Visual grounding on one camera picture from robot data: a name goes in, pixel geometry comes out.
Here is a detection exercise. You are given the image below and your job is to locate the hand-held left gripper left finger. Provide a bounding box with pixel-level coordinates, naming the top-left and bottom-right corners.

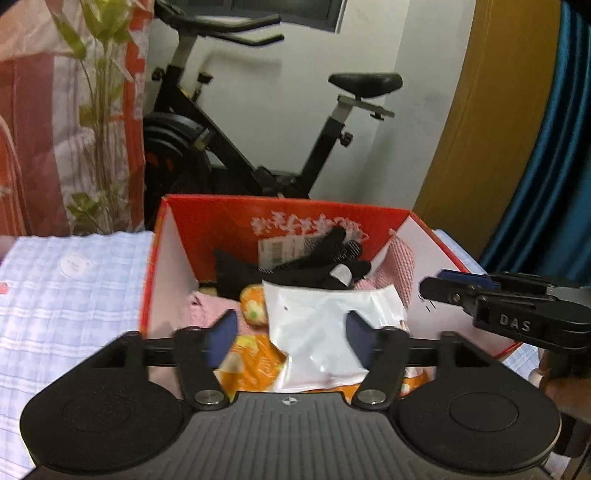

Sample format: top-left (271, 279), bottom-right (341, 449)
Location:
top-left (92, 310), bottom-right (239, 411)

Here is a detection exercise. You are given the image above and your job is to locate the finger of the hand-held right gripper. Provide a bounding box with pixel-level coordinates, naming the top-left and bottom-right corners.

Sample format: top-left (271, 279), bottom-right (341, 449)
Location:
top-left (437, 270), bottom-right (552, 294)
top-left (419, 276), bottom-right (482, 319)

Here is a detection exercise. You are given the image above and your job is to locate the black glove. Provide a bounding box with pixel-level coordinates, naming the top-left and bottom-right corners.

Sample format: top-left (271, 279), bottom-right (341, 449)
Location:
top-left (213, 226), bottom-right (373, 302)

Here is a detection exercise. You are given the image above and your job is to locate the white plastic bag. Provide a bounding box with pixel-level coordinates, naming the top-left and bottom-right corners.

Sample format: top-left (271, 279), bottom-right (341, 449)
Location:
top-left (262, 279), bottom-right (408, 389)

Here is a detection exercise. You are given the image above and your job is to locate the red cardboard box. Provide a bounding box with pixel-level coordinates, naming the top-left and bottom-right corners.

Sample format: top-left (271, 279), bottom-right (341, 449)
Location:
top-left (140, 194), bottom-right (532, 370)

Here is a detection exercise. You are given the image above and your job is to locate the blue checked bedsheet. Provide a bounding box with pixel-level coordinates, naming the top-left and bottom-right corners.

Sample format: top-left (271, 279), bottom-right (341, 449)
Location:
top-left (0, 230), bottom-right (546, 480)

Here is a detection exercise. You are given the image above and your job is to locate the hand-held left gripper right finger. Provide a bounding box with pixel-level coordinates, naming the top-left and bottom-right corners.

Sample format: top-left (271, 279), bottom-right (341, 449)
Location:
top-left (345, 310), bottom-right (500, 411)

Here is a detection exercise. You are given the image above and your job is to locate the pink knitted towel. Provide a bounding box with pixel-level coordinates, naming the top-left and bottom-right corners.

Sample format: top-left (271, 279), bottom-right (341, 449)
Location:
top-left (187, 232), bottom-right (417, 334)

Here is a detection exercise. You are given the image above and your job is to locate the person's right hand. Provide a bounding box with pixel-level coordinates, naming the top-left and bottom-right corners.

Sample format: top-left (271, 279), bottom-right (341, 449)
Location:
top-left (530, 355), bottom-right (585, 418)

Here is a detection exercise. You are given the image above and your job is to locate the black exercise bike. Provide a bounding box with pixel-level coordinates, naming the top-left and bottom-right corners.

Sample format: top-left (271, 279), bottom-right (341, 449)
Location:
top-left (143, 0), bottom-right (404, 232)

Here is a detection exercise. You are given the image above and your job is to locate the orange patterned soft sock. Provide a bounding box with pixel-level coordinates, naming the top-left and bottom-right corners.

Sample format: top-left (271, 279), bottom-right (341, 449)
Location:
top-left (216, 333), bottom-right (429, 400)
top-left (240, 283), bottom-right (269, 328)

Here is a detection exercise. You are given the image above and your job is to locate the wooden door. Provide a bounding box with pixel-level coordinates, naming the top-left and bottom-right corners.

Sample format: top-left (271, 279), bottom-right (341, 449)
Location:
top-left (412, 0), bottom-right (563, 260)

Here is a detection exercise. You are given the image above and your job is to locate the blue curtain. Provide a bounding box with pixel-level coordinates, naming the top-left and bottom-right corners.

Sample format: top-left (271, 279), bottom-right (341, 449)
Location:
top-left (479, 0), bottom-right (591, 280)

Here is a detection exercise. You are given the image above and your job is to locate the red plant printed curtain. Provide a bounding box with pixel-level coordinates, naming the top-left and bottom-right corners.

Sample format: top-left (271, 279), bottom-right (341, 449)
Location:
top-left (0, 0), bottom-right (156, 261)

